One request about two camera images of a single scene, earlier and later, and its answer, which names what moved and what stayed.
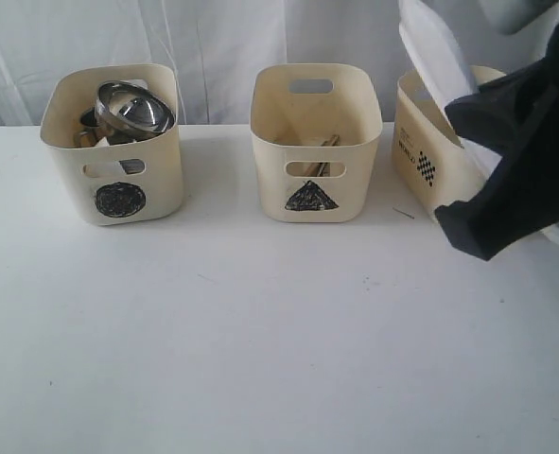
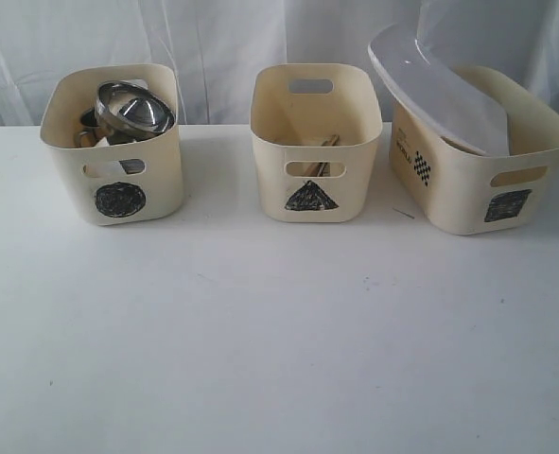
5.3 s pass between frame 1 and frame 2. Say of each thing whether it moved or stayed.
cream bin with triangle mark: stayed
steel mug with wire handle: stayed
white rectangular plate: moved
